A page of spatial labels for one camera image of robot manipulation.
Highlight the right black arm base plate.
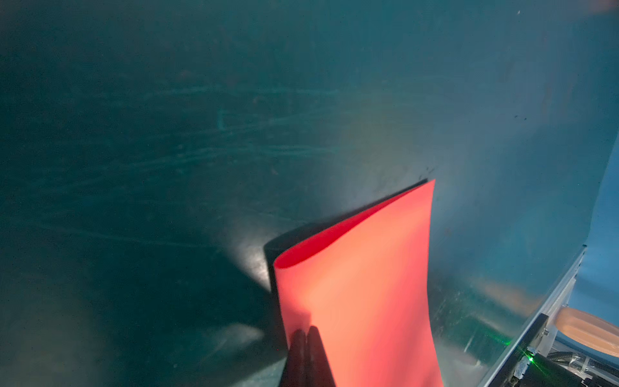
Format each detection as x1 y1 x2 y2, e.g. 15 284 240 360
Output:
487 314 549 387

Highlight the terracotta ribbed vase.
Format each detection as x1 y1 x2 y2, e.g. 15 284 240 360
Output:
555 307 618 357

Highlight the front aluminium rail base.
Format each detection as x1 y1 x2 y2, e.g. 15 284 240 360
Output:
480 244 588 386

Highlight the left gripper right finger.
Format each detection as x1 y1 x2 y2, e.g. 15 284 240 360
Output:
306 326 336 387

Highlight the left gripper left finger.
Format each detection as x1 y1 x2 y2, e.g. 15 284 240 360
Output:
278 330 307 387

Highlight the red square paper sheet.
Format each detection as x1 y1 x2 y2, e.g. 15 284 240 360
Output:
274 182 443 386

